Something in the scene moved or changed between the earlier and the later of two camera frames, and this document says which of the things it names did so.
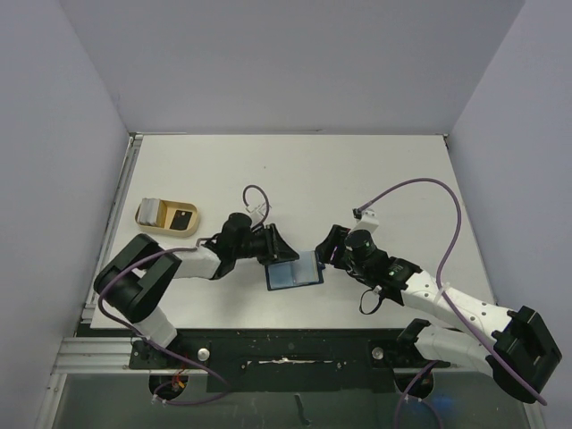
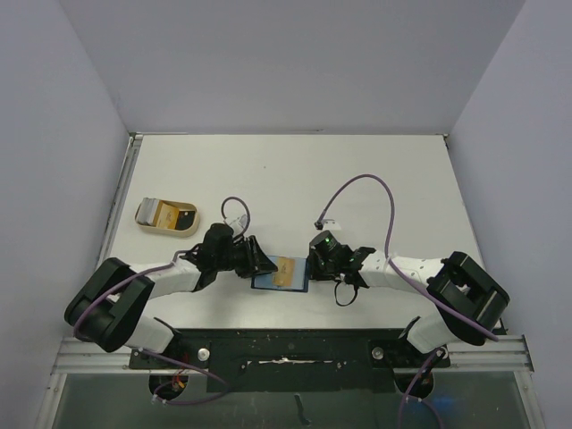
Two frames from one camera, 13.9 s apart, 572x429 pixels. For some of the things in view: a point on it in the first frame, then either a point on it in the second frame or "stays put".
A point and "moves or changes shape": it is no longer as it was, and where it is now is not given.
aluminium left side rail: [134, 140] stays put
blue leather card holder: [306, 270] moves or changes shape
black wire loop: [361, 307] → [336, 299]
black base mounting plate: [287, 360] stays put
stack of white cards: [147, 210] stays put
